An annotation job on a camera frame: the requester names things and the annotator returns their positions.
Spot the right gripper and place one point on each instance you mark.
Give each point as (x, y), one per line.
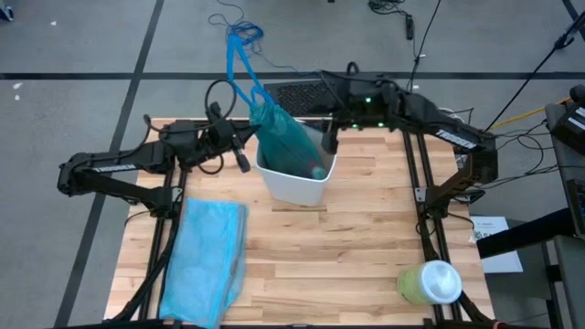
(349, 114)

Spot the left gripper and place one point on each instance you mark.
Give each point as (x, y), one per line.
(224, 139)

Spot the white plastic trash bin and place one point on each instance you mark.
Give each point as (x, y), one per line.
(292, 192)

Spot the light blue trash bag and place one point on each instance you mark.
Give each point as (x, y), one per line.
(205, 260)

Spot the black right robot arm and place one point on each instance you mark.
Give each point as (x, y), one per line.
(457, 139)

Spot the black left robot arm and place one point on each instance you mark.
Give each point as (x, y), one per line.
(114, 168)

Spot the black perforated computer case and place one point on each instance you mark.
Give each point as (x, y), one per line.
(297, 97)

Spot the black power strip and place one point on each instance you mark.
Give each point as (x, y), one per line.
(409, 27)

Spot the green wipes canister white lid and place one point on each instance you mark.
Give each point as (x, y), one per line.
(429, 283)

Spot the white printed paper sheet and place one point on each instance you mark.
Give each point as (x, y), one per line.
(491, 226)

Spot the black bar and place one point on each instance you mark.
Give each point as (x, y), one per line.
(525, 233)

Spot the black electronic device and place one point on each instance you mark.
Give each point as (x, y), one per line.
(571, 123)

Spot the black stand pole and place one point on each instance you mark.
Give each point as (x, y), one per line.
(564, 41)

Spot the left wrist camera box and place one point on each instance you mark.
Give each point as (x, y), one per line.
(215, 112)

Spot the black aluminium table frame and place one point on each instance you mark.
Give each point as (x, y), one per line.
(428, 249)

